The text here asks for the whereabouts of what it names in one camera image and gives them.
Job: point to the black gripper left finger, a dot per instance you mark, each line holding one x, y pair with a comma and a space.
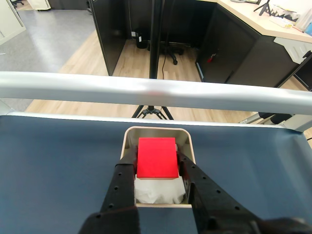
119, 192

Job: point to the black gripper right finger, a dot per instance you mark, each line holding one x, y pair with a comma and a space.
214, 202

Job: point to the red cube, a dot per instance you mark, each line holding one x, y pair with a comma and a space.
157, 158

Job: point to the square open-top box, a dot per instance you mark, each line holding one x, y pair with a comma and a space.
190, 143

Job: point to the white crumpled tissue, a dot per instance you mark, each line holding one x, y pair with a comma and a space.
158, 192

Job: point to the small red hanging tag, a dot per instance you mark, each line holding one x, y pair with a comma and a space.
211, 58

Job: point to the small black bin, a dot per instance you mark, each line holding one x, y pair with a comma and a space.
141, 40

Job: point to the black cabinet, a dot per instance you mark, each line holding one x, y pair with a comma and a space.
229, 44

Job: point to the black partition panel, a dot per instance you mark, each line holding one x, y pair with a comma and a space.
109, 31

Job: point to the beige desk top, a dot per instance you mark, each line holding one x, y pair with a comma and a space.
256, 22

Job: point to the small black desk tripod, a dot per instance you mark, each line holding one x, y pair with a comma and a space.
264, 7

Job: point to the white storage cabinet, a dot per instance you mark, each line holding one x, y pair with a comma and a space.
9, 19

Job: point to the silver metal table rail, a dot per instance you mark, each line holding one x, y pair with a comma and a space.
97, 87

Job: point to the black camera tripod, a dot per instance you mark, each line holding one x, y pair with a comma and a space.
154, 48

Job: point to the white desk bracket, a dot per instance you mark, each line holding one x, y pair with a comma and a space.
295, 48

